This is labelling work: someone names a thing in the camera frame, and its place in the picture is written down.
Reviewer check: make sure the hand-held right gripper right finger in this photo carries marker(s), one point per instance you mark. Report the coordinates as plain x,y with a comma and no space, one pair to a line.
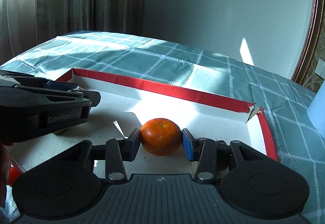
187,145

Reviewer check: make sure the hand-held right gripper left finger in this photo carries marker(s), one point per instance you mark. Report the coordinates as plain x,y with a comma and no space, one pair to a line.
133,144

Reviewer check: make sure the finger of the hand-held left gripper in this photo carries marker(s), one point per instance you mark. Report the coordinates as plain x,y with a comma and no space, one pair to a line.
61,85
94,98

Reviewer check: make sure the orange tangerine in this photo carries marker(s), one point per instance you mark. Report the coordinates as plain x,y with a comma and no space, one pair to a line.
160,136

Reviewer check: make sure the red shallow cardboard box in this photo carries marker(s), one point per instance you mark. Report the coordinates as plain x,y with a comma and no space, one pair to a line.
177,92

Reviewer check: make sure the person's left hand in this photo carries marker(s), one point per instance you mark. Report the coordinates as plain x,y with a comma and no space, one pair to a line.
4,170

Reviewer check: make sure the teal checkered tablecloth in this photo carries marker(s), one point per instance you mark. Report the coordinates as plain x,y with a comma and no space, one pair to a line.
177,61

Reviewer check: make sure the white sheer curtain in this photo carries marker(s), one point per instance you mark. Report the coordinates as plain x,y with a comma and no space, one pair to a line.
17,11

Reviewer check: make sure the blue electric kettle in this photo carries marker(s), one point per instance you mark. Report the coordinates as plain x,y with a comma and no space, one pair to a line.
318,112

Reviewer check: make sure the wooden framed wallpaper panel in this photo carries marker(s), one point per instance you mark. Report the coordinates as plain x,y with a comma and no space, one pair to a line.
308,36

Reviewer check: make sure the white wall switch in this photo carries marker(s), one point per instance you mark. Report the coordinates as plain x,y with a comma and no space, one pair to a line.
321,66

